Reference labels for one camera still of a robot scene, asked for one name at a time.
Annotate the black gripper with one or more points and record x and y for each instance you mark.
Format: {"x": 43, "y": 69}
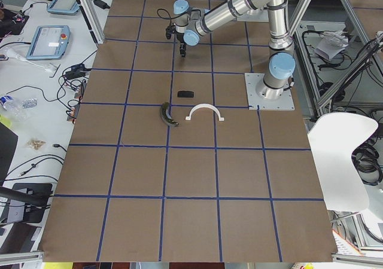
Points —
{"x": 181, "y": 39}

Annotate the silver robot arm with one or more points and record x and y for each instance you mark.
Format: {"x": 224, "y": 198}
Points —
{"x": 189, "y": 24}

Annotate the black brake pad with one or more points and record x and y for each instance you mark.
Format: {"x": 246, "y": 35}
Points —
{"x": 185, "y": 94}

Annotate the olive metal brake shoe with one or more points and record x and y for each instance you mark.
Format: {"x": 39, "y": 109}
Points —
{"x": 166, "y": 117}

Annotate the black power adapter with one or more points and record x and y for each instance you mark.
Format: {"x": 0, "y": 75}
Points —
{"x": 101, "y": 4}

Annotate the blue teach pendant far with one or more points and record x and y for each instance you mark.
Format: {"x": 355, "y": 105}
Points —
{"x": 65, "y": 7}

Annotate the blue teach pendant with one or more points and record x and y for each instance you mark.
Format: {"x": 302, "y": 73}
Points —
{"x": 65, "y": 7}
{"x": 49, "y": 43}

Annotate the blue teach pendant near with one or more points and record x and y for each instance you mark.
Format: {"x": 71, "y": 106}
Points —
{"x": 49, "y": 43}

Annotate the clear plastic water bottle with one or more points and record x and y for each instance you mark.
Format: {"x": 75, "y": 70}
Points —
{"x": 14, "y": 109}

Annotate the white chair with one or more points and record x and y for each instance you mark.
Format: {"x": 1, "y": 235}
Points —
{"x": 332, "y": 139}

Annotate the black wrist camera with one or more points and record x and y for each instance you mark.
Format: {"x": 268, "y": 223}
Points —
{"x": 169, "y": 31}

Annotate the white curved plastic bracket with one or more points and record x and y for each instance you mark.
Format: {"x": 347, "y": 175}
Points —
{"x": 204, "y": 107}

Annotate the aluminium frame post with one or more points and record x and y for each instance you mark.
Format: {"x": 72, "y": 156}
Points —
{"x": 91, "y": 20}

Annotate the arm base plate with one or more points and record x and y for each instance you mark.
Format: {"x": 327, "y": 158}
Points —
{"x": 263, "y": 98}

